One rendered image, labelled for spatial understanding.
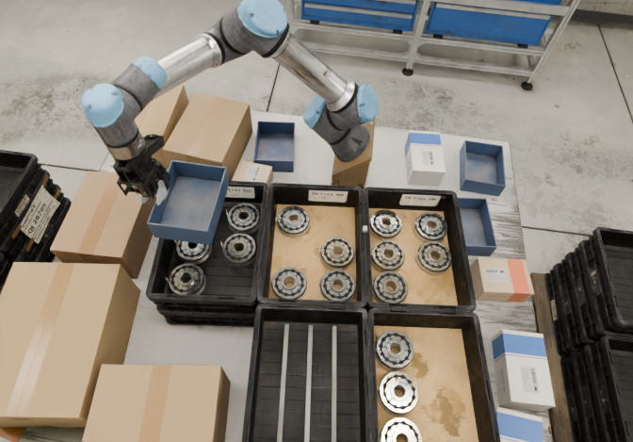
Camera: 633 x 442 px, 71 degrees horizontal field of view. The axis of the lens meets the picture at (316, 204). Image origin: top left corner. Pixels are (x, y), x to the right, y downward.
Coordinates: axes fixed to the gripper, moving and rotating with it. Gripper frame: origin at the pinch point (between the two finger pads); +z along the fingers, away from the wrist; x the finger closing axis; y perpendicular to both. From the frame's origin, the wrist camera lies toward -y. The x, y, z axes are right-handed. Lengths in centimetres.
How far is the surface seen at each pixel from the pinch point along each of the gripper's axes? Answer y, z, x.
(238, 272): 5.9, 30.3, 16.5
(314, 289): 8, 32, 40
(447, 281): -2, 35, 80
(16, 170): -39, 56, -100
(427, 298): 5, 34, 73
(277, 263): 1.0, 30.9, 27.4
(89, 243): 5.5, 23.8, -29.3
